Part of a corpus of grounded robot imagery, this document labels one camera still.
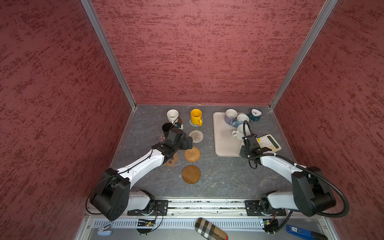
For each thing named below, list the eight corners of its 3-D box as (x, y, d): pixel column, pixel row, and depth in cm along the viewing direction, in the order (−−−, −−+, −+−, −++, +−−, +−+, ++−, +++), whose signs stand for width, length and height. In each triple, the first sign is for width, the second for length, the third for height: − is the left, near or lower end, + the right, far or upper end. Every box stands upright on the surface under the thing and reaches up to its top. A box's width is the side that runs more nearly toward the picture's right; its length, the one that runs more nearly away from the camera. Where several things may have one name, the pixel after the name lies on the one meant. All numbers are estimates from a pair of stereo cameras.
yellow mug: (190, 128, 108) (190, 120, 101) (191, 117, 115) (190, 108, 108) (201, 128, 108) (202, 120, 101) (201, 117, 115) (202, 108, 108)
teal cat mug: (247, 119, 114) (249, 115, 110) (250, 111, 120) (252, 107, 116) (258, 123, 112) (260, 119, 108) (260, 114, 117) (262, 111, 114)
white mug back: (225, 127, 108) (227, 121, 102) (223, 115, 116) (225, 108, 110) (237, 127, 108) (239, 121, 102) (234, 115, 116) (236, 108, 110)
